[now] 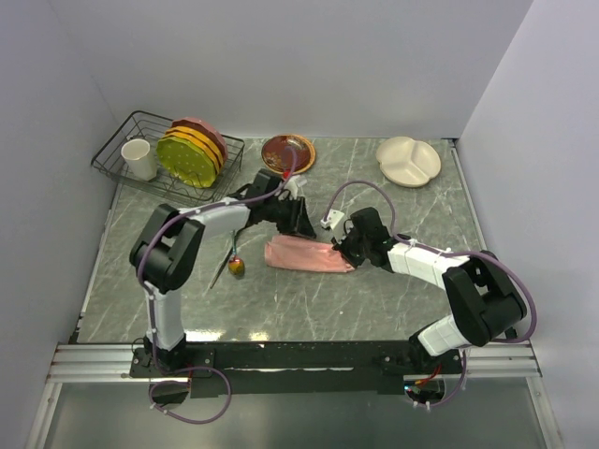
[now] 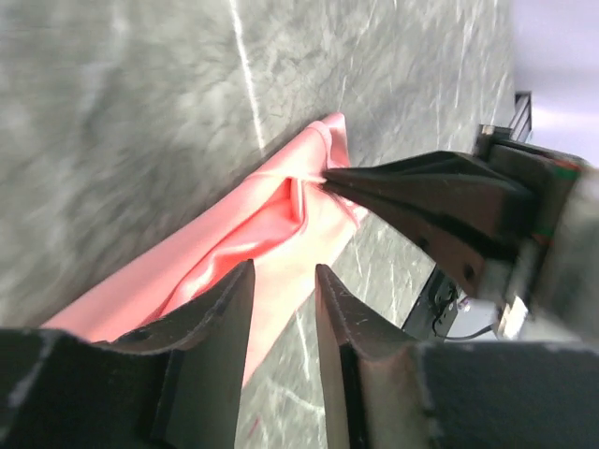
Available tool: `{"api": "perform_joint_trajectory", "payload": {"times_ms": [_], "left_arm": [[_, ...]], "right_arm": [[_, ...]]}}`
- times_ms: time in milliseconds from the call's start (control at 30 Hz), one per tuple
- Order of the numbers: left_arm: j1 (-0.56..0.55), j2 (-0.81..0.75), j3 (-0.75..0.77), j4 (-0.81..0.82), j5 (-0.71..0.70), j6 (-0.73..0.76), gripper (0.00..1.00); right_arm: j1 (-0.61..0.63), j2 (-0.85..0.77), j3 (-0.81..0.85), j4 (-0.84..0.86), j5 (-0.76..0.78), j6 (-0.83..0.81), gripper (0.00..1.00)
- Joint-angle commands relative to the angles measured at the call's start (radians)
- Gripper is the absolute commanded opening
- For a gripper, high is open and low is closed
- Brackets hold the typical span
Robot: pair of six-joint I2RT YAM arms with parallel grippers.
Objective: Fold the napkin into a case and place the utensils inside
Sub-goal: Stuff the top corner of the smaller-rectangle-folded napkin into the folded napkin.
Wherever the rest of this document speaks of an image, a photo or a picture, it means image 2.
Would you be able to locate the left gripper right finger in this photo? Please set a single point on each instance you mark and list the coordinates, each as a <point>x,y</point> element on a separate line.
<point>383,389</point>

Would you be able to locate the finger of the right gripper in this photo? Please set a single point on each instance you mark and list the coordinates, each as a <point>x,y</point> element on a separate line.
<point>479,265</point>
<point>452,184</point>

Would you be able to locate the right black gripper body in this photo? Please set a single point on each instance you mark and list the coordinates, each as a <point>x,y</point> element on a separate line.
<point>531,304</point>

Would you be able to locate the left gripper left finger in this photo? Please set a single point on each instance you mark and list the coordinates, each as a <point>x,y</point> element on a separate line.
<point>174,383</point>

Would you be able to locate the pink satin napkin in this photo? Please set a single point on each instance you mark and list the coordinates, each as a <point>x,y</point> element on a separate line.
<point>279,217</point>

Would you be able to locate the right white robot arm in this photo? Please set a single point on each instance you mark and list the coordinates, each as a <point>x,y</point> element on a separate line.
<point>582,292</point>

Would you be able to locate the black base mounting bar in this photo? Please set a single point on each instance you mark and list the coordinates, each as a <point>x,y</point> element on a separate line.
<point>435,309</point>

